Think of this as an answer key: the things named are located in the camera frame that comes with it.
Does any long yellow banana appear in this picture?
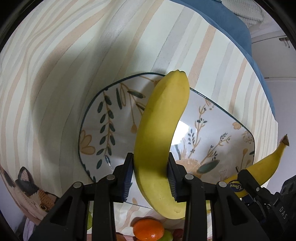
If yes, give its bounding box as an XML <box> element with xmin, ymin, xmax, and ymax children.
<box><xmin>224</xmin><ymin>134</ymin><xmax>290</xmax><ymax>198</ymax></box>

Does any cherry tomato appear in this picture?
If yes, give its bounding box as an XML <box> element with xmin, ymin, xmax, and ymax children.
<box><xmin>173</xmin><ymin>228</ymin><xmax>184</xmax><ymax>241</ymax></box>

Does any reddish yellow apple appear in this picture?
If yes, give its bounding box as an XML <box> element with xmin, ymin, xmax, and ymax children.
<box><xmin>116</xmin><ymin>233</ymin><xmax>134</xmax><ymax>241</ymax></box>

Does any orange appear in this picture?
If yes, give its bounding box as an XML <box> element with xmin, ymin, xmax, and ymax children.
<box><xmin>133</xmin><ymin>218</ymin><xmax>165</xmax><ymax>240</ymax></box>

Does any green apple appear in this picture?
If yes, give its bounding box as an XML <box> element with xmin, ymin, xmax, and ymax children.
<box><xmin>87</xmin><ymin>211</ymin><xmax>93</xmax><ymax>230</ymax></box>
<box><xmin>158</xmin><ymin>230</ymin><xmax>173</xmax><ymax>241</ymax></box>

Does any floral oval ceramic plate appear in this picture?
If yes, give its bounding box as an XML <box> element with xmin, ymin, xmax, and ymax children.
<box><xmin>79</xmin><ymin>73</ymin><xmax>255</xmax><ymax>184</ymax></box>

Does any curved yellow banana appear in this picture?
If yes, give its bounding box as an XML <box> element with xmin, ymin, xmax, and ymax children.
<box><xmin>133</xmin><ymin>70</ymin><xmax>190</xmax><ymax>219</ymax></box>

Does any striped cat print blanket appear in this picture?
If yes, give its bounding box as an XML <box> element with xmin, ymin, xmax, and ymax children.
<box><xmin>1</xmin><ymin>1</ymin><xmax>278</xmax><ymax>240</ymax></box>

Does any blue bed sheet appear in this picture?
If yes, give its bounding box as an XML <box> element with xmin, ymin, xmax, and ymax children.
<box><xmin>175</xmin><ymin>0</ymin><xmax>275</xmax><ymax>114</ymax></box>

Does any grey white pillow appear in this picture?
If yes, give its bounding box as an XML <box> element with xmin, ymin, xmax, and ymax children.
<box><xmin>221</xmin><ymin>0</ymin><xmax>264</xmax><ymax>28</ymax></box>

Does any door handle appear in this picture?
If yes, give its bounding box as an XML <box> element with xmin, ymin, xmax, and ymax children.
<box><xmin>279</xmin><ymin>37</ymin><xmax>290</xmax><ymax>48</ymax></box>

